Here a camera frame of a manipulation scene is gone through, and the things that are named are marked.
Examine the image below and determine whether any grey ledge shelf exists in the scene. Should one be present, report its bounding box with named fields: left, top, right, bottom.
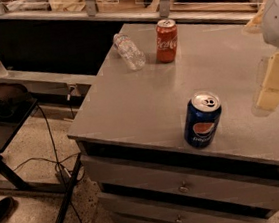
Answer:
left=0, top=70, right=95, bottom=97

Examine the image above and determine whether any red coke can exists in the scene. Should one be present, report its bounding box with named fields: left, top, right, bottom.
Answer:
left=156, top=19, right=178, bottom=63

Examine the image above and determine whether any middle grey drawer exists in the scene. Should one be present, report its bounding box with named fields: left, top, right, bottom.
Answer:
left=98, top=192, right=267, bottom=223

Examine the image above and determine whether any top grey drawer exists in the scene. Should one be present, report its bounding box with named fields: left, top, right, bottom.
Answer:
left=80, top=155, right=279, bottom=211

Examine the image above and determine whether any black cable on floor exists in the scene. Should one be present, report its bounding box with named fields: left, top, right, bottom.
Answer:
left=3, top=84, right=93, bottom=223

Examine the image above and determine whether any clear plastic bottle lying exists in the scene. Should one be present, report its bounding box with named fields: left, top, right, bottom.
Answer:
left=113, top=33, right=146, bottom=71

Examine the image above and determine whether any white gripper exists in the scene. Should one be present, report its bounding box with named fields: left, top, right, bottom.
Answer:
left=242, top=0, right=279, bottom=112

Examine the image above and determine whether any grey drawer cabinet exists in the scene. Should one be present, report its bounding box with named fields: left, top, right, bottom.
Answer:
left=69, top=24, right=279, bottom=223

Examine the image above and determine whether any black bag on table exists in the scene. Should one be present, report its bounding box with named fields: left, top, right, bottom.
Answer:
left=0, top=83, right=32, bottom=121

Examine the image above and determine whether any blue pepsi can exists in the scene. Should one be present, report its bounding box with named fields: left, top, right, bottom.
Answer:
left=184, top=91, right=222, bottom=148

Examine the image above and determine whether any black shoe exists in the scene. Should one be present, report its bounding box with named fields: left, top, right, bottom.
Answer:
left=0, top=197, right=14, bottom=221

